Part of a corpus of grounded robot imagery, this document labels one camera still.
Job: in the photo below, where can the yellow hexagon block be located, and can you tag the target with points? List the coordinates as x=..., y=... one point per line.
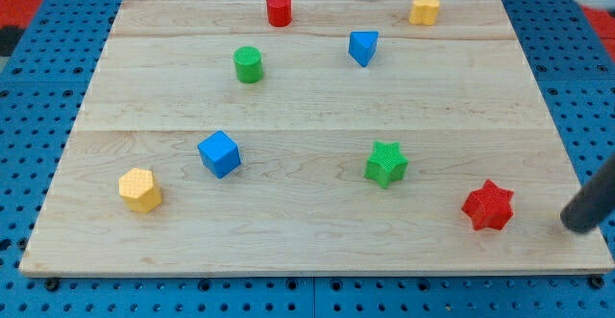
x=139, y=190

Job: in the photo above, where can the wooden board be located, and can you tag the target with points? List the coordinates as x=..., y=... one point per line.
x=459, y=96

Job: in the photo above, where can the green star block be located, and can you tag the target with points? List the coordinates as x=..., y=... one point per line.
x=386, y=164

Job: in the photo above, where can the blue triangle block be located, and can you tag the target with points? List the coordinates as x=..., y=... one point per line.
x=363, y=46

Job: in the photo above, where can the blue cube block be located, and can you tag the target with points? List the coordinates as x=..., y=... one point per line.
x=220, y=154

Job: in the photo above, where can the yellow heart block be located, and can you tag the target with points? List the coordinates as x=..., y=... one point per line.
x=424, y=12

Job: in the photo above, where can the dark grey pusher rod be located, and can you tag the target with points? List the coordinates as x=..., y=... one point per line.
x=593, y=203

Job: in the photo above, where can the red star block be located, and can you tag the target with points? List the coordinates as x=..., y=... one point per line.
x=489, y=207

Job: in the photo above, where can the red cylinder block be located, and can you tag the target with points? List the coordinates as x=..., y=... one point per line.
x=279, y=12

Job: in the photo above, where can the green cylinder block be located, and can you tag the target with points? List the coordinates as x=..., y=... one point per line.
x=248, y=64

